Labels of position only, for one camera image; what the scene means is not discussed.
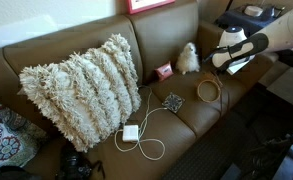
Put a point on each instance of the woven basket bag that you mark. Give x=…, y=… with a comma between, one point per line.
x=209, y=88

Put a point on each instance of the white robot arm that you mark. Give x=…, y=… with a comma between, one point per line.
x=276, y=36

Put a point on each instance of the small pink pouch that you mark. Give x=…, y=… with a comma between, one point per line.
x=164, y=71

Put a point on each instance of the patterned square coaster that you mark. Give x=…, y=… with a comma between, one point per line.
x=173, y=102

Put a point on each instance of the white power adapter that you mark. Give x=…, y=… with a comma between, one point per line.
x=130, y=133

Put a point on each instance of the white fluffy toy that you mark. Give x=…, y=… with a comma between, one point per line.
x=188, y=59

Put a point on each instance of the shaggy cream pillow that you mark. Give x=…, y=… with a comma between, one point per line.
x=89, y=95

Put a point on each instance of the red framed picture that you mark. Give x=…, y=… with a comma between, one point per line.
x=136, y=6

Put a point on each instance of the dark side table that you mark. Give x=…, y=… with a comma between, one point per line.
x=250, y=24

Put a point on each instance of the colourful patterned cushion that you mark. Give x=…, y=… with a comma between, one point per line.
x=20, y=139

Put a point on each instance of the black Sony camera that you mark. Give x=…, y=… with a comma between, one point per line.
x=74, y=166

